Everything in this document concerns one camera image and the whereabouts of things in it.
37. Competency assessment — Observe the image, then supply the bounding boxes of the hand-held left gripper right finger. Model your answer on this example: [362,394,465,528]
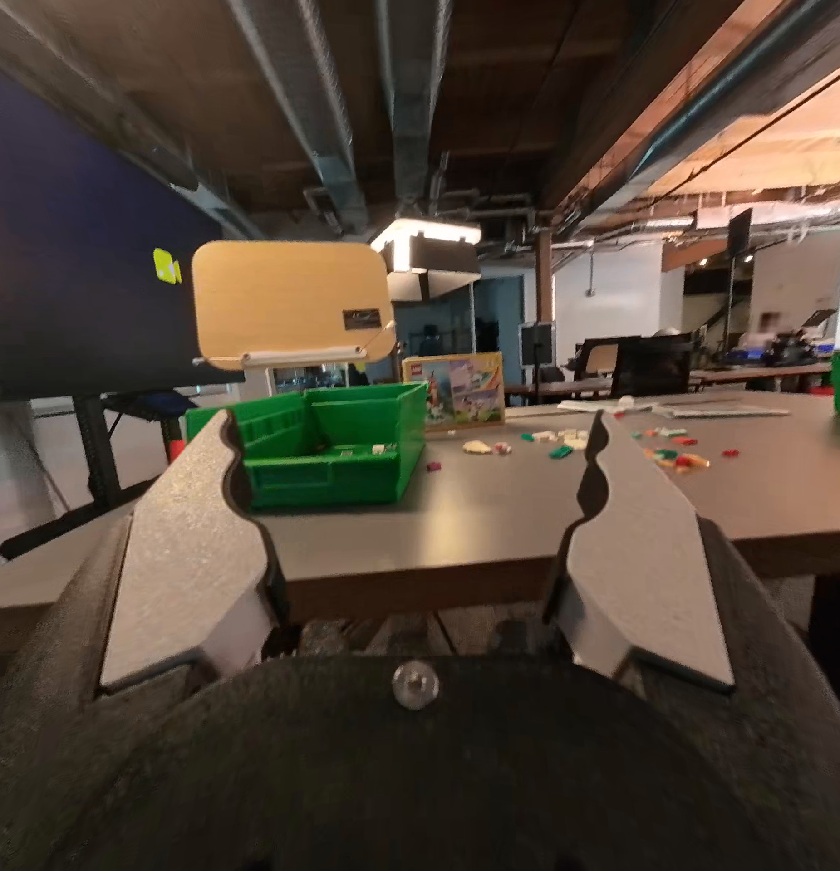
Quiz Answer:
[542,410,735,693]

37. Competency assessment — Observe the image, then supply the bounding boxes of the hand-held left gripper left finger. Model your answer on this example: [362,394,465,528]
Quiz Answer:
[98,408,289,691]

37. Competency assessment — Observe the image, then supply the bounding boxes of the pile of lego pieces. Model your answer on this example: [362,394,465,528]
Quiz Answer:
[462,426,711,474]

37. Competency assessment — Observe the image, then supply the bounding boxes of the lego set box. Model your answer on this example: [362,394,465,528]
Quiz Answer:
[402,351,506,431]

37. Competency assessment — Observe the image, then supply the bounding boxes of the black screen stand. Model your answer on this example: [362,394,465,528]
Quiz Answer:
[0,391,189,560]

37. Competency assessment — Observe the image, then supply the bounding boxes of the black office chair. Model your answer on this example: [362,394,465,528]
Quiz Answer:
[609,333,694,399]

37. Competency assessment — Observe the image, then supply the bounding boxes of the brown background table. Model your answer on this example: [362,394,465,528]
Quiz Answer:
[688,361,836,394]

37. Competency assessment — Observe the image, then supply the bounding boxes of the framed panel on stand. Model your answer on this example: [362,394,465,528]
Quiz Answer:
[518,321,558,406]

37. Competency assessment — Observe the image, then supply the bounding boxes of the wooden book stand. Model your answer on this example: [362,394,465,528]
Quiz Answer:
[190,240,398,399]

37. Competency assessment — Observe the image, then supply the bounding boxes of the large dark screen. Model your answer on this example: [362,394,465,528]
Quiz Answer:
[0,58,247,402]

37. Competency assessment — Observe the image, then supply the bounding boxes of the studio light panel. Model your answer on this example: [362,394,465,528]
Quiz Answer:
[371,216,483,303]

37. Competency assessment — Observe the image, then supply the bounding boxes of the silver ventilation duct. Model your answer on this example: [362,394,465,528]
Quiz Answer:
[226,0,369,235]
[375,0,455,205]

